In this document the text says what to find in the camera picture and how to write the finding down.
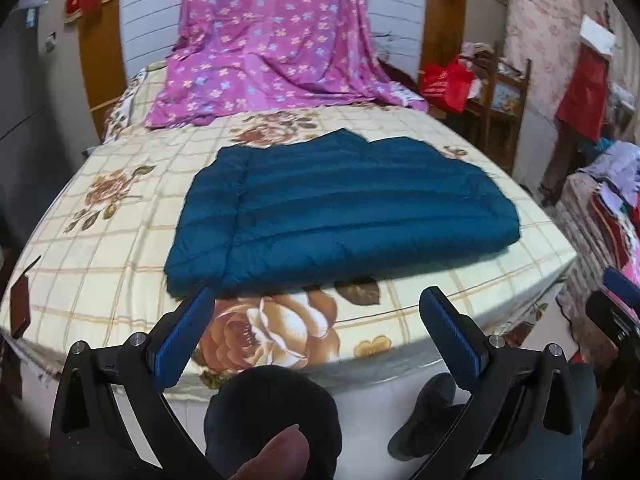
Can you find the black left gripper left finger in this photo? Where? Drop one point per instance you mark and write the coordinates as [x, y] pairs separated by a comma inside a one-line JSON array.
[[89, 439]]

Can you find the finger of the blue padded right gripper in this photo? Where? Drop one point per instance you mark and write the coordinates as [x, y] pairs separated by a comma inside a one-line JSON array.
[[622, 287]]

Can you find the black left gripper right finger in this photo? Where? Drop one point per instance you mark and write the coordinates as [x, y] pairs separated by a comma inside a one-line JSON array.
[[520, 421]]

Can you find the teal down jacket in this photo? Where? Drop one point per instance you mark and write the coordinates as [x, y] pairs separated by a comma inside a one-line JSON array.
[[339, 206]]

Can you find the person left hand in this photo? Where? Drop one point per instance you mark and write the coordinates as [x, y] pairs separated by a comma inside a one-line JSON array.
[[284, 457]]

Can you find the dark shoe right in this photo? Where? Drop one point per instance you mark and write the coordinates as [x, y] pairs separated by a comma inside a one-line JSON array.
[[432, 416]]

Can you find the red hanging garment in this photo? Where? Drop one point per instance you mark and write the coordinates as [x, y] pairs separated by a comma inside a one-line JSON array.
[[583, 105]]

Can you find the wooden shelf rack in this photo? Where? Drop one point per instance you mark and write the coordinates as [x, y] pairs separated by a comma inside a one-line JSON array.
[[497, 108]]

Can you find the red plastic bag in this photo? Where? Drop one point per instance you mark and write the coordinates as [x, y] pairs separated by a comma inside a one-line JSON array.
[[447, 87]]

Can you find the grey refrigerator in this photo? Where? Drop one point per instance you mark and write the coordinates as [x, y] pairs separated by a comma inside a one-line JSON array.
[[46, 125]]

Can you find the purple floral sheet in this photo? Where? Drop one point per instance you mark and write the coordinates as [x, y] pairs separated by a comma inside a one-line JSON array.
[[240, 56]]

